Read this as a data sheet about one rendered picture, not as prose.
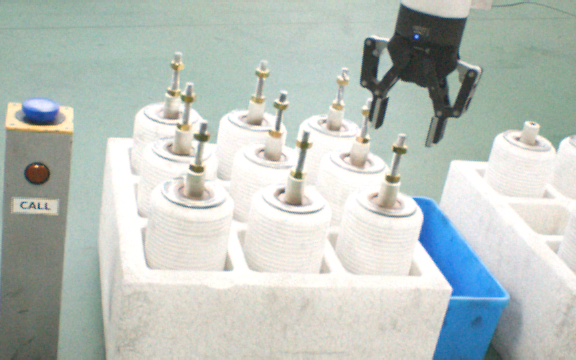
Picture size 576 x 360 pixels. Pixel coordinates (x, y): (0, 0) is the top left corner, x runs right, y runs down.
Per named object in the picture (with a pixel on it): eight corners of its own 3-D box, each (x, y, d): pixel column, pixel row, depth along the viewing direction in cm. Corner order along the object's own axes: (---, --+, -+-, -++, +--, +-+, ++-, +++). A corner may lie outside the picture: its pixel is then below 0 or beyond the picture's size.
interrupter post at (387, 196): (396, 211, 105) (402, 186, 103) (377, 208, 104) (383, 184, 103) (393, 202, 107) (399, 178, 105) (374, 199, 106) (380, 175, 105)
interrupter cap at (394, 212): (421, 223, 103) (422, 218, 102) (359, 215, 102) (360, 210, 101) (409, 195, 109) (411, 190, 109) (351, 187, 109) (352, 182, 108)
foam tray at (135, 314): (418, 406, 111) (453, 288, 104) (109, 413, 100) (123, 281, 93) (335, 250, 145) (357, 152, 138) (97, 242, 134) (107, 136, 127)
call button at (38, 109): (59, 129, 94) (60, 111, 93) (20, 126, 93) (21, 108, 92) (59, 115, 98) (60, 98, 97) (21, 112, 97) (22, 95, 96)
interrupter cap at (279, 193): (248, 193, 102) (248, 188, 102) (294, 182, 107) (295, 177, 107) (291, 222, 97) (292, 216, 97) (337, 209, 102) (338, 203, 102)
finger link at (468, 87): (468, 67, 94) (443, 112, 97) (483, 75, 94) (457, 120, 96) (476, 62, 96) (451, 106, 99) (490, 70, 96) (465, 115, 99)
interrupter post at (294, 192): (278, 199, 102) (283, 173, 101) (293, 195, 104) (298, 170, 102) (292, 207, 101) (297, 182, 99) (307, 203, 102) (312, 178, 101)
